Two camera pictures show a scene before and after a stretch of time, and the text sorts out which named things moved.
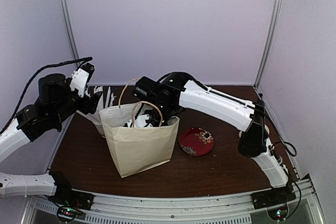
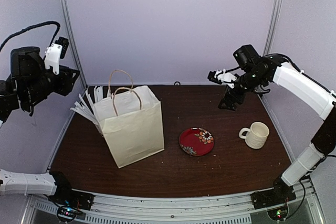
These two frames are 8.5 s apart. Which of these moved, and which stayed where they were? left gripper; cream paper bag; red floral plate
Moved: left gripper; cream paper bag
Stayed: red floral plate
